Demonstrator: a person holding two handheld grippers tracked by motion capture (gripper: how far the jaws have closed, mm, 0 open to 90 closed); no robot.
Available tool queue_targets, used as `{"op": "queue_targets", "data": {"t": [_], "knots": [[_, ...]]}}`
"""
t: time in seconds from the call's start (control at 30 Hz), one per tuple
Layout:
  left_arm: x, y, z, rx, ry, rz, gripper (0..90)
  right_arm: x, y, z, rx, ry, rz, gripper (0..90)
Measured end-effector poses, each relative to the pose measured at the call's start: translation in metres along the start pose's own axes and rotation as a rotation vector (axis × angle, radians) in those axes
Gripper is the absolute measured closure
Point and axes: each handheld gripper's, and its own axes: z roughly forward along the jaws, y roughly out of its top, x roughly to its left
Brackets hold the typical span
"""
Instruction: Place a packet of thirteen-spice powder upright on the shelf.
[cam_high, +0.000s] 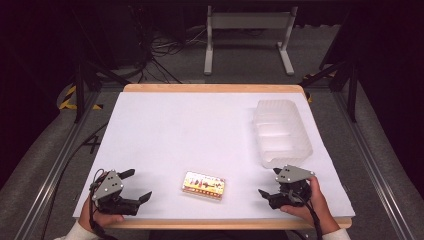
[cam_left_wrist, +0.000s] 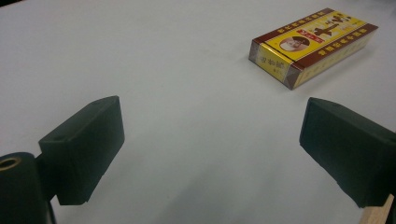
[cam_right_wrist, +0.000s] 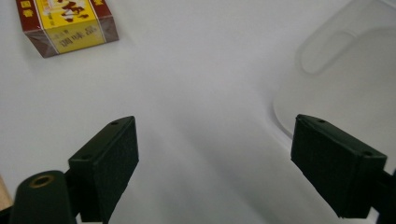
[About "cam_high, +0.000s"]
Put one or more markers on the yellow red printed snack packet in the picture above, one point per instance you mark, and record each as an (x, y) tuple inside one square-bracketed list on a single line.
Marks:
[(204, 185)]

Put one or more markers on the white table cover sheet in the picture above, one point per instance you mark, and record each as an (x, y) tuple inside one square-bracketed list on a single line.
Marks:
[(186, 133)]

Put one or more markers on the white metal table frame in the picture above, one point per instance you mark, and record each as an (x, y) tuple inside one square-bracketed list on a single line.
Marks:
[(250, 20)]

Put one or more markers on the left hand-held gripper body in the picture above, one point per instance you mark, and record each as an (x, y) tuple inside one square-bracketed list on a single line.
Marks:
[(108, 188)]

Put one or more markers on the yellow black hazard tape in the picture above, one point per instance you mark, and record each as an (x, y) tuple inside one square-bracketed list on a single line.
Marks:
[(68, 96)]

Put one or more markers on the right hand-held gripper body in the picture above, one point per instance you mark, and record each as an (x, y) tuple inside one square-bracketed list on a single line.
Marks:
[(291, 185)]

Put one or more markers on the clear ribbed plastic container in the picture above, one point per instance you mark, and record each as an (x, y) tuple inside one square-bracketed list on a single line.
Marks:
[(281, 133)]

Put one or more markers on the black metal stand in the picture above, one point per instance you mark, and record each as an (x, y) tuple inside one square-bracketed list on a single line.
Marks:
[(351, 90), (79, 90)]

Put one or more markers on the aluminium floor rail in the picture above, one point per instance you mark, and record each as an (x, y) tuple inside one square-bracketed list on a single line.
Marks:
[(373, 166), (56, 166)]

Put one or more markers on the person's right hand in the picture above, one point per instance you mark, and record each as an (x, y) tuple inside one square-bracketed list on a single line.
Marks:
[(316, 203)]

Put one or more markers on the person's left hand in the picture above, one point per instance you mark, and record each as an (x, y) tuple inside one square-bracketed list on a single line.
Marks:
[(100, 218)]

